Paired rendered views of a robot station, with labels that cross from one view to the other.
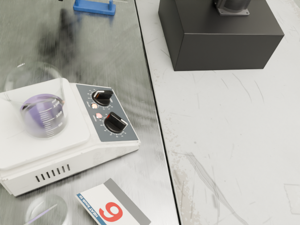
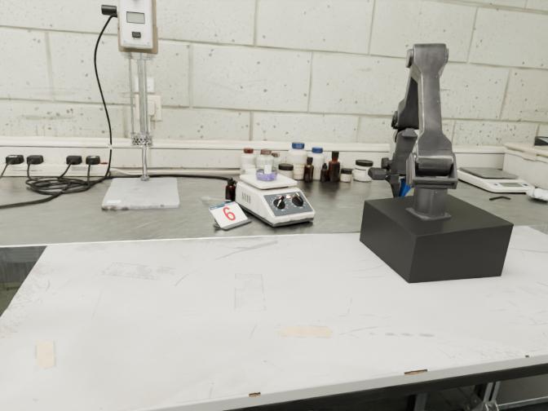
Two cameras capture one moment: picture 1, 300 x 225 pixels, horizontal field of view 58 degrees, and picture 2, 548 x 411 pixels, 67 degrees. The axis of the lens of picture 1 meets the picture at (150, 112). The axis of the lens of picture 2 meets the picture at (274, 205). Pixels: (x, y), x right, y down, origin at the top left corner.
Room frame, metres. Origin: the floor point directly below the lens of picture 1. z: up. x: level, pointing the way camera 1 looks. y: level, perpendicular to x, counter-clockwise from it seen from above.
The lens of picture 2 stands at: (0.25, -0.93, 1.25)
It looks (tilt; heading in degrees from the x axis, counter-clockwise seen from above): 17 degrees down; 92
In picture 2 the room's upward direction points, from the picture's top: 4 degrees clockwise
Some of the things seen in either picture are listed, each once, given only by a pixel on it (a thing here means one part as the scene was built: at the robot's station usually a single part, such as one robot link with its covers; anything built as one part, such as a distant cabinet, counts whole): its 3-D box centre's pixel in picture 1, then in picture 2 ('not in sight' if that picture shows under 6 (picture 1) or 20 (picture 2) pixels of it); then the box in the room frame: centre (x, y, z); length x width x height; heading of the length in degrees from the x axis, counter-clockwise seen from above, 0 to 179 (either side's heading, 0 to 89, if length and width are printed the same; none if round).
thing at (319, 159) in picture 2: not in sight; (315, 163); (0.34, 0.57, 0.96); 0.06 x 0.06 x 0.11
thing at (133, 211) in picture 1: (114, 209); (230, 214); (0.11, 0.02, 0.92); 0.09 x 0.06 x 0.04; 54
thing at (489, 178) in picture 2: not in sight; (492, 178); (1.04, 0.68, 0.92); 0.26 x 0.19 x 0.05; 104
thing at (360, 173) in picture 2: not in sight; (363, 170); (0.52, 0.60, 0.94); 0.07 x 0.07 x 0.07
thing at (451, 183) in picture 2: not in sight; (430, 170); (0.53, -0.12, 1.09); 0.09 x 0.07 x 0.06; 173
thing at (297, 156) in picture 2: not in sight; (297, 160); (0.27, 0.55, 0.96); 0.07 x 0.07 x 0.13
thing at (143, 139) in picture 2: not in sight; (140, 100); (-0.18, 0.23, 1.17); 0.07 x 0.07 x 0.25
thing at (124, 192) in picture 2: not in sight; (143, 191); (-0.18, 0.22, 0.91); 0.30 x 0.20 x 0.01; 108
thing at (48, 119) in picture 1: (38, 105); (266, 165); (0.19, 0.14, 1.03); 0.07 x 0.06 x 0.08; 141
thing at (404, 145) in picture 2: not in sight; (407, 139); (0.58, 0.26, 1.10); 0.09 x 0.06 x 0.07; 83
